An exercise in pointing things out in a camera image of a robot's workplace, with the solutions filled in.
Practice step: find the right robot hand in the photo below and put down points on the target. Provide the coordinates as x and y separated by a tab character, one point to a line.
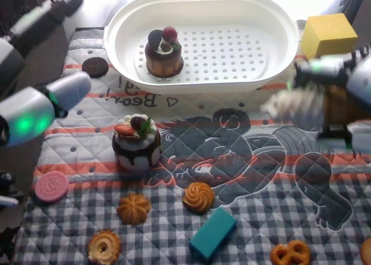
360	82

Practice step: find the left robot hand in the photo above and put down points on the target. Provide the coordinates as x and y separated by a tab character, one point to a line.
26	114

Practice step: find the toy ice cream cone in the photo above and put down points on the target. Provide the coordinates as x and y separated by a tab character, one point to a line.
290	107

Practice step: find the white toy cake chocolate drip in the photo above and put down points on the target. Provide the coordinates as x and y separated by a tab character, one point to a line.
136	154

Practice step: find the brown toy cake with cookie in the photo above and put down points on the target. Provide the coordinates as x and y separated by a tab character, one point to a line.
163	63

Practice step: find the white plastic tray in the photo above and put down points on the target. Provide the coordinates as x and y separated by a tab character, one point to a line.
232	53

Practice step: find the yellow block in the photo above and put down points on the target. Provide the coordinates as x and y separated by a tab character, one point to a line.
327	33

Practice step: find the pink sandwich cookie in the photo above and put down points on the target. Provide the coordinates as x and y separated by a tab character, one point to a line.
52	187

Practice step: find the round chocolate sandwich cookie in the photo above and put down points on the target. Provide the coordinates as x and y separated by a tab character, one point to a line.
95	67

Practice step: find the grey quilt with bear print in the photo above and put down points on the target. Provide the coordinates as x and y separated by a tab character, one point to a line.
261	175

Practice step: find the ridged flower butter cookie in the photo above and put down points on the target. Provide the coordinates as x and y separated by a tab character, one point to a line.
134	209

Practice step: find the golden butter cookie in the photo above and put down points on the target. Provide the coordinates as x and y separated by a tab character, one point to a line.
366	252

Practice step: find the pretzel butter cookie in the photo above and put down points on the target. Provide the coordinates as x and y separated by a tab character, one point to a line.
290	253

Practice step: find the swirled rosette butter cookie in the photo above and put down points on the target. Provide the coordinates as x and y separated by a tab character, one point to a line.
199	196

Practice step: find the teal block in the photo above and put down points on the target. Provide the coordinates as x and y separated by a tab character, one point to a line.
213	234

